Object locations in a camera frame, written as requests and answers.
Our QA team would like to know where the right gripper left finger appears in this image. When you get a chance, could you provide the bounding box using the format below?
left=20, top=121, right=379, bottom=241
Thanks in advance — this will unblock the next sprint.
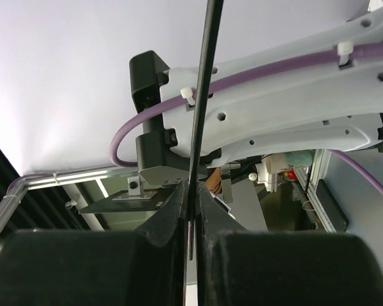
left=0, top=183, right=186, bottom=305

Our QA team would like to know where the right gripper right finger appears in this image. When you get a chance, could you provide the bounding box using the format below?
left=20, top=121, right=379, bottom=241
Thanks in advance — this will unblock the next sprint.
left=196, top=184, right=383, bottom=305

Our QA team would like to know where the green avocado pet tent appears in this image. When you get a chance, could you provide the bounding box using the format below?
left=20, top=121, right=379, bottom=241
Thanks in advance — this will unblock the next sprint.
left=187, top=0, right=224, bottom=260

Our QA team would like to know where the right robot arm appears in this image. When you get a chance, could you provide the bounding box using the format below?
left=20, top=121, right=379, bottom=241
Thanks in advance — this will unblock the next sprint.
left=0, top=1, right=383, bottom=305

